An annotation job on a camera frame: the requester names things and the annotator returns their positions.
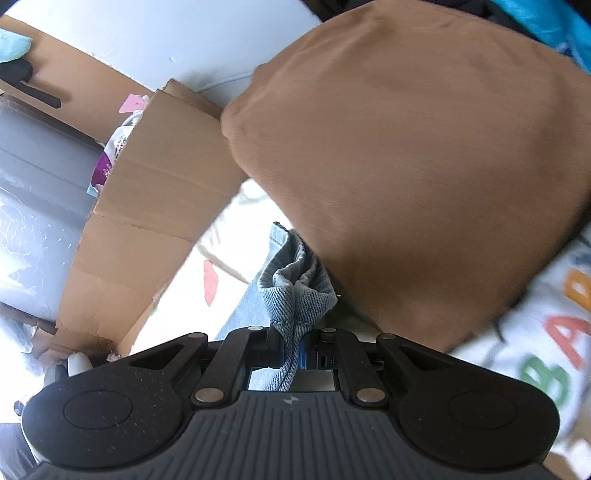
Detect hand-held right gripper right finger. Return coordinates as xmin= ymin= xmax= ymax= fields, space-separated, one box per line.
xmin=298 ymin=327 xmax=462 ymax=408

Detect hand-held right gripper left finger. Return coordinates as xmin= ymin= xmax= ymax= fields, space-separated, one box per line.
xmin=124 ymin=325 xmax=284 ymax=408

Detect light blue denim pants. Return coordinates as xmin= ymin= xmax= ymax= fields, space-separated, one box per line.
xmin=226 ymin=222 xmax=340 ymax=393

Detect cream bear print bed sheet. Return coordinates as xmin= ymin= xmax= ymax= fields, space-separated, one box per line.
xmin=120 ymin=180 xmax=296 ymax=361

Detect brown cardboard box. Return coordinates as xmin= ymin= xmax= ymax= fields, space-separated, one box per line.
xmin=0 ymin=16 xmax=250 ymax=361

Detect brown cloth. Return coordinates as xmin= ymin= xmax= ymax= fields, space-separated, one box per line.
xmin=221 ymin=0 xmax=591 ymax=354

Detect white cloth with coloured letters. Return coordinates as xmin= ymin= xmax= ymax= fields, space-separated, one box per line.
xmin=450 ymin=231 xmax=591 ymax=472

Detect purple and white packet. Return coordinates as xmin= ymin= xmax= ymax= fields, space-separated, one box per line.
xmin=88 ymin=124 xmax=139 ymax=197

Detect clear bubble wrap roll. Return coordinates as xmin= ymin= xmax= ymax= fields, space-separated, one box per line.
xmin=0 ymin=104 xmax=105 ymax=324

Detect pink paper piece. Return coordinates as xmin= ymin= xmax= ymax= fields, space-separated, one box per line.
xmin=119 ymin=92 xmax=151 ymax=114

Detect pale teal cloth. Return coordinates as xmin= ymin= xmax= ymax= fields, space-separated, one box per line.
xmin=0 ymin=28 xmax=33 ymax=63

